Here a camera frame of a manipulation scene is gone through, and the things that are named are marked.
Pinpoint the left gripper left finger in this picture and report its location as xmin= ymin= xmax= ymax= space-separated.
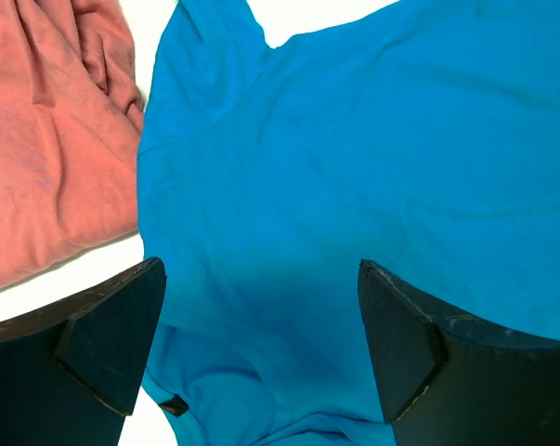
xmin=0 ymin=257 xmax=166 ymax=446

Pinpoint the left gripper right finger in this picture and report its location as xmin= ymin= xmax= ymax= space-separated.
xmin=358 ymin=260 xmax=560 ymax=445

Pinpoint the blue t-shirt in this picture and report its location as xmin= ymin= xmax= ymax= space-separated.
xmin=137 ymin=1 xmax=560 ymax=445

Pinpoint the folded salmon pink t-shirt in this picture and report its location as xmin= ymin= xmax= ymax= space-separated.
xmin=0 ymin=1 xmax=143 ymax=289

